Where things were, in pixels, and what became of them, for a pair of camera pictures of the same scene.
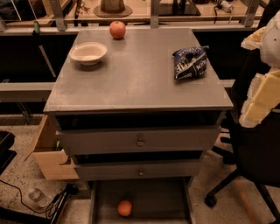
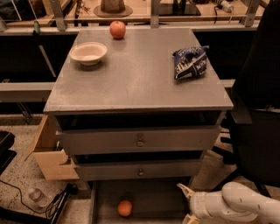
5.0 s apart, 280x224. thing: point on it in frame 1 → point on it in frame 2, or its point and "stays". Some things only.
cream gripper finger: [263, 96] → [191, 220]
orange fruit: [124, 208] stays
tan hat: [112, 9] stays
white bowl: [88, 53] stays
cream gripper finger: [253, 41] → [188, 192]
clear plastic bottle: [38, 197] stays
